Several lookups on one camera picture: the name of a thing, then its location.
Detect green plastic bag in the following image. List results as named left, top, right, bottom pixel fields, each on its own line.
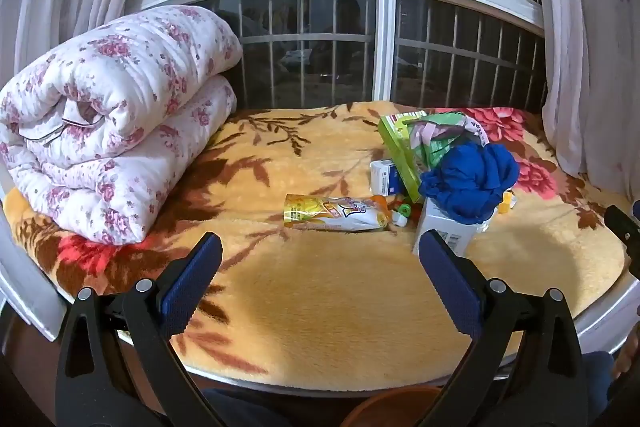
left=407, top=112, right=488, bottom=170

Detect green cardboard box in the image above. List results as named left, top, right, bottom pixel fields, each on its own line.
left=378, top=111, right=431, bottom=202

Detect orange plastic bin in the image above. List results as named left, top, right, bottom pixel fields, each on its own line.
left=345, top=386, right=446, bottom=427

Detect white carton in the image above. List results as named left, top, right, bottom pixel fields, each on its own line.
left=411, top=197, right=498, bottom=258

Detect blue cloth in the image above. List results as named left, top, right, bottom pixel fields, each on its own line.
left=419, top=143, right=521, bottom=225

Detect folded floral quilt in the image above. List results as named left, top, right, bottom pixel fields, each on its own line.
left=0, top=4, right=244, bottom=247

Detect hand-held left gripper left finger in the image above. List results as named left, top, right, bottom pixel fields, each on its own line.
left=56, top=232, right=224, bottom=427

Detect yellow floral plush blanket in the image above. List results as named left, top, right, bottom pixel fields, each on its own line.
left=2, top=102, right=628, bottom=393

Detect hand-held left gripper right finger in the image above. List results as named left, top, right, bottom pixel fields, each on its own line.
left=417, top=229, right=588, bottom=427

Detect small blue white box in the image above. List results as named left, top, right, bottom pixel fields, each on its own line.
left=370, top=159, right=403, bottom=196

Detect yellow orange snack pouch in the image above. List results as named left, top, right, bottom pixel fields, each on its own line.
left=283, top=193, right=391, bottom=233

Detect red toy car green wheels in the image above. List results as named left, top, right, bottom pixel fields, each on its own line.
left=387, top=194, right=413, bottom=228

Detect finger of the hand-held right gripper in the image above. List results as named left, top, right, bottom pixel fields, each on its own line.
left=604, top=205, right=640, bottom=280

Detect white framed barred window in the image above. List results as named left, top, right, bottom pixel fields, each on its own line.
left=127, top=0, right=548, bottom=105

